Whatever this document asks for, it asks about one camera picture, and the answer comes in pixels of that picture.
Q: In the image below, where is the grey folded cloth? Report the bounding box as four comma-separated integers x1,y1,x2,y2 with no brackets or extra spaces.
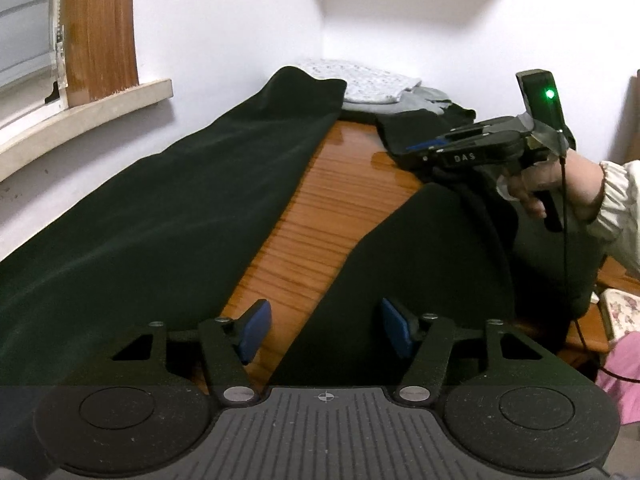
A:
343,86,452,115

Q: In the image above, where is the person's right hand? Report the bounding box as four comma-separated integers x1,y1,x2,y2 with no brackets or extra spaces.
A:
498,150,604,223

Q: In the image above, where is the shutter strap with metal clip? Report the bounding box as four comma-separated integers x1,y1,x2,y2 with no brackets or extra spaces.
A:
49,0,68,106

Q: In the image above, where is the wooden window frame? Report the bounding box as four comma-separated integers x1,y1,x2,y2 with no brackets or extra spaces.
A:
61,0,139,107

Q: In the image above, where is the white patterned folded cloth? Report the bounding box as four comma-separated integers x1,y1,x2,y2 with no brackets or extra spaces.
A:
293,58,421,104

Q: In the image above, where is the cream sleeve forearm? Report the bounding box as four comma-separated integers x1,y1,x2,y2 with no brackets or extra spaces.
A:
588,159,640,276

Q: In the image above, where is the black garment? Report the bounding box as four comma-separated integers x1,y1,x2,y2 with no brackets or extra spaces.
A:
0,65,601,480

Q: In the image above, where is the grey roller shutter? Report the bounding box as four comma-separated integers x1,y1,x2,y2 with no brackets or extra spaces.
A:
0,0,53,87

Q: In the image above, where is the beige window sill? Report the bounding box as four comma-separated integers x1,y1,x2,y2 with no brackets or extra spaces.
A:
1,79,174,181

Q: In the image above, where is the floral storage box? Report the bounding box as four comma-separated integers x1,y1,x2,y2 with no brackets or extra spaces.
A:
598,288,640,344

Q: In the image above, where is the pink cloth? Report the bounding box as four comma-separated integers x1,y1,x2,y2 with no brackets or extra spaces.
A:
596,332,640,425

